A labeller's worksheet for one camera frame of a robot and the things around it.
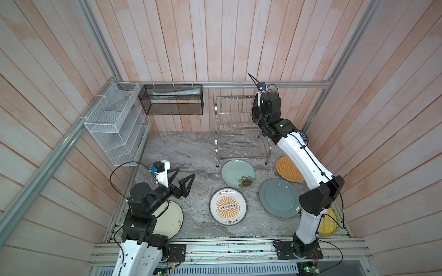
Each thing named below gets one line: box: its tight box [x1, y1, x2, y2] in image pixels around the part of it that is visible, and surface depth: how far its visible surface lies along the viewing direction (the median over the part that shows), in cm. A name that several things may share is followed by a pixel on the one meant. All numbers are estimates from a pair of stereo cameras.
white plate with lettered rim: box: [294, 129, 309, 146], surface depth 119 cm
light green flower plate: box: [221, 159, 256, 189], surface depth 100 cm
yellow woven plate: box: [318, 207, 340, 236], surface depth 81 cm
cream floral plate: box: [151, 200, 184, 240], surface depth 82 cm
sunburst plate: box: [208, 187, 249, 226], surface depth 88 cm
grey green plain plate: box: [258, 177, 302, 219], surface depth 92 cm
